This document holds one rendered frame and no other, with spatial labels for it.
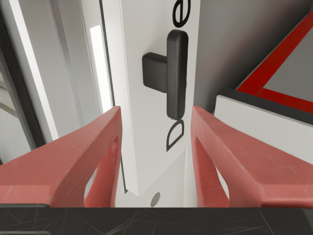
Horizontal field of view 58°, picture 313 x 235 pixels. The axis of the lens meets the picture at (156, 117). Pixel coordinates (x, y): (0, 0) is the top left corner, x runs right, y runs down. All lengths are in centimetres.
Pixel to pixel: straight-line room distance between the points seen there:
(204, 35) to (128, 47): 16
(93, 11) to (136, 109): 9
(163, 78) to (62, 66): 7
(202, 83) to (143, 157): 15
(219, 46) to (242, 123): 11
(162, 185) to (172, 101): 20
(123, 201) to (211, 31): 23
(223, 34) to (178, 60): 21
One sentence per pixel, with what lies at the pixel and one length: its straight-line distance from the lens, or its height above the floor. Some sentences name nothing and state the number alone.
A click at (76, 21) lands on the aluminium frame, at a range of 19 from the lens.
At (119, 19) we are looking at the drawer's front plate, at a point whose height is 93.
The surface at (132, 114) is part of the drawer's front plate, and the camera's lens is 24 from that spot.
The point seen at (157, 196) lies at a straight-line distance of 40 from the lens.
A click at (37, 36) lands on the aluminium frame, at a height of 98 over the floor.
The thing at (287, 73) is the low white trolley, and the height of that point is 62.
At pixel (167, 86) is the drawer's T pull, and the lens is 22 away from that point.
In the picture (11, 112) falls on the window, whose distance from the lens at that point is 21.
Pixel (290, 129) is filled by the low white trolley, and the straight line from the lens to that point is 38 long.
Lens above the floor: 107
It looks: 40 degrees down
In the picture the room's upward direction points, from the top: 130 degrees counter-clockwise
